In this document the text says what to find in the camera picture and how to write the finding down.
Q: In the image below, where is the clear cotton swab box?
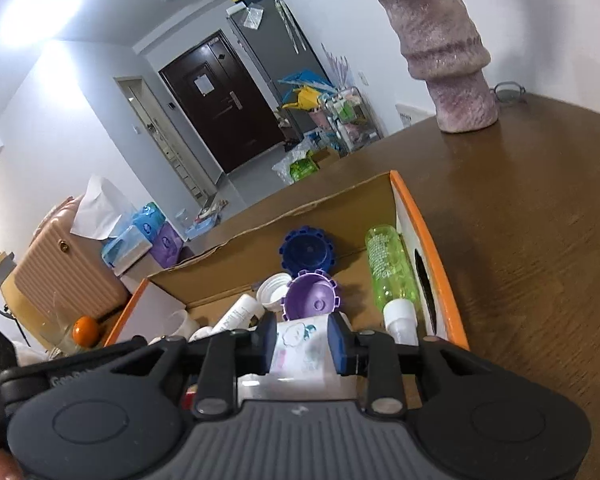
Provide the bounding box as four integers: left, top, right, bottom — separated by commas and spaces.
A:
238, 315, 348, 401

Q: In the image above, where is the small white round jar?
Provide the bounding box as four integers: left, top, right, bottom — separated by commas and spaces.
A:
256, 272, 292, 312

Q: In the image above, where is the purple round container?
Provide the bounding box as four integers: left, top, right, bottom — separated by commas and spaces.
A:
282, 270, 341, 321

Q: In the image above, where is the blue round lid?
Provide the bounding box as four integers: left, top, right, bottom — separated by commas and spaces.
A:
278, 226, 336, 278

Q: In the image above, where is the beige square plug box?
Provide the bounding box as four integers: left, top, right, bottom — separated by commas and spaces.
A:
162, 309, 199, 339

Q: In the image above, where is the small white spray bottle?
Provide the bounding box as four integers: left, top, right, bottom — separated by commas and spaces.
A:
382, 298, 419, 346

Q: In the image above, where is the orange fruit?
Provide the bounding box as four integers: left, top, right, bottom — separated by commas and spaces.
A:
71, 316, 100, 348

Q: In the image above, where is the clear drinking glass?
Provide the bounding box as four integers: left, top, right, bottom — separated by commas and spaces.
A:
40, 307, 81, 356

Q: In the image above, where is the white tube bottle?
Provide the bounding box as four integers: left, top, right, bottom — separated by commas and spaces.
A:
211, 294, 265, 334

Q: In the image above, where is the pink ribbed suitcase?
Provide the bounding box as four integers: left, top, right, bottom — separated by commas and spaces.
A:
12, 197, 130, 350

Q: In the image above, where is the purple tissue pack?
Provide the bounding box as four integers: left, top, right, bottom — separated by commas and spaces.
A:
149, 221, 184, 269

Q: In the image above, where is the green plastic bottle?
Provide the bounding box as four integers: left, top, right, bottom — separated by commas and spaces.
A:
365, 224, 419, 311

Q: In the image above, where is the blue tissue pack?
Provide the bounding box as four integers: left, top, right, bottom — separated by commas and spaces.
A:
71, 176, 166, 276

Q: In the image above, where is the yellow thermos jug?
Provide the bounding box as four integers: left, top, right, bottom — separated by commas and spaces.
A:
0, 252, 31, 346

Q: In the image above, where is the orange cardboard box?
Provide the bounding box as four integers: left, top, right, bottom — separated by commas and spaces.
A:
104, 169, 470, 411

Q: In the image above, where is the dark brown entrance door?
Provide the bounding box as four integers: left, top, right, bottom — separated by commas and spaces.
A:
159, 32, 284, 174

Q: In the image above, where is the metal storage rack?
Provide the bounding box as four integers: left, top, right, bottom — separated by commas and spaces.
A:
322, 87, 380, 153

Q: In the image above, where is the yellow watering can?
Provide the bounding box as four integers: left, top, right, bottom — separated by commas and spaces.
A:
282, 86, 322, 112

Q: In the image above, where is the grey refrigerator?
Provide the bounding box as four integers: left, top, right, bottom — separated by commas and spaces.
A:
225, 1, 332, 126

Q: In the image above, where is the pink ceramic vase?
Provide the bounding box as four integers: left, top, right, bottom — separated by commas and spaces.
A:
379, 0, 498, 133

